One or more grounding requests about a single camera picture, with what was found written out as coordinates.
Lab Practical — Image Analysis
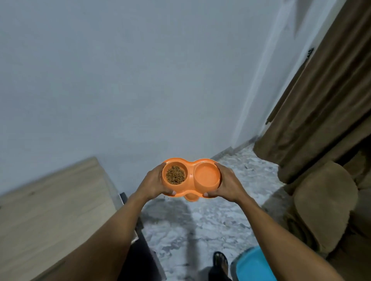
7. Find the person's right hand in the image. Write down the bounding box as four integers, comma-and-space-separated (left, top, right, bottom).
203, 162, 248, 203

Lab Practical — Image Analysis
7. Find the person's left hand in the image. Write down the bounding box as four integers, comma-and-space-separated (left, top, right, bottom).
136, 163, 177, 201

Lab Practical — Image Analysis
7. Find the orange double pet bowl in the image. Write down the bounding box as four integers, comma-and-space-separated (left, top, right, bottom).
161, 157, 223, 202

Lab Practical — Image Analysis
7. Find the person's left forearm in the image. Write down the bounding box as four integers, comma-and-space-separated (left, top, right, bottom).
41, 193, 144, 281

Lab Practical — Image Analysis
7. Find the person's right forearm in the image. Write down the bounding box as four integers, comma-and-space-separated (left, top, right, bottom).
237, 195, 345, 281

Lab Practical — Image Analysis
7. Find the brown dry pet food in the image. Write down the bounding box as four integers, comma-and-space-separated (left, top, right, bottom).
165, 166, 186, 185

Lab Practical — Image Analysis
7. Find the person's foot in black sandal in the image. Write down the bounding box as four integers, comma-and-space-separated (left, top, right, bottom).
208, 251, 232, 281

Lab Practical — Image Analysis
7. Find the blue plastic basin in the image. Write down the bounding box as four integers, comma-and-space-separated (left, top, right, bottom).
230, 246, 278, 281

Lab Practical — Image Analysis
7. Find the brown curtain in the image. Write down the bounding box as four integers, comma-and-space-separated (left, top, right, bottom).
253, 0, 371, 185

